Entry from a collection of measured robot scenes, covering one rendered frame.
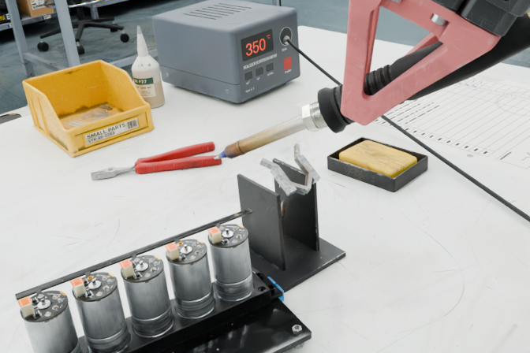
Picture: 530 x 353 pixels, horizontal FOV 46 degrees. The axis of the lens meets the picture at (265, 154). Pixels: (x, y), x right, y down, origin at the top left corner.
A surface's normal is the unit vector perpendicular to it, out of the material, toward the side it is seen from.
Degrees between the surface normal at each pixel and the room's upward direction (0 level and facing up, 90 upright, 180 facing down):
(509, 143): 0
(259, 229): 90
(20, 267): 0
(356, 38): 109
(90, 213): 0
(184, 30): 90
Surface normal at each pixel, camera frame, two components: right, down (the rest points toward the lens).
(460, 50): -0.39, 0.69
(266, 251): -0.77, 0.33
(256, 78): 0.72, 0.26
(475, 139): -0.08, -0.90
